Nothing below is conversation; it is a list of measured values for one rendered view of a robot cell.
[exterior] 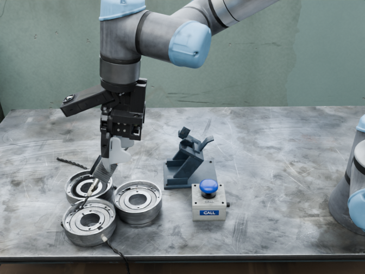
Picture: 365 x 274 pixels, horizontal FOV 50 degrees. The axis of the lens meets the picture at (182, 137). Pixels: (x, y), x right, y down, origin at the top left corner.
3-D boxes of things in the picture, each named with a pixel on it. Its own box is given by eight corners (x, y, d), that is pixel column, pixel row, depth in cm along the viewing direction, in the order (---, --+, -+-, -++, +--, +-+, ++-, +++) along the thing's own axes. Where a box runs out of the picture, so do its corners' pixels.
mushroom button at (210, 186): (199, 207, 82) (199, 189, 79) (198, 194, 85) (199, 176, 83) (218, 207, 82) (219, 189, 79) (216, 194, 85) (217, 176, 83)
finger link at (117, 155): (128, 180, 81) (131, 141, 77) (100, 178, 81) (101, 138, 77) (130, 173, 84) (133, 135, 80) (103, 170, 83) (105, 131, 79)
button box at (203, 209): (192, 221, 82) (192, 204, 79) (192, 199, 88) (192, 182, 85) (230, 221, 82) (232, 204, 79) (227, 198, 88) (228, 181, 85)
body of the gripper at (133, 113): (140, 144, 77) (144, 89, 70) (96, 139, 76) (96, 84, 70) (144, 124, 83) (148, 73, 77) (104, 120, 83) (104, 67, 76)
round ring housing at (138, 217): (171, 212, 84) (171, 197, 82) (130, 234, 79) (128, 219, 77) (145, 187, 91) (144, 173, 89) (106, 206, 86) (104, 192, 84)
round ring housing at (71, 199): (64, 188, 91) (61, 175, 89) (108, 178, 95) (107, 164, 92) (70, 218, 83) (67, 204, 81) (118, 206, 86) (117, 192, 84)
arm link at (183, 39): (221, 13, 68) (164, 0, 70) (200, 32, 59) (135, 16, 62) (214, 55, 72) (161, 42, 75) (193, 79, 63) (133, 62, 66)
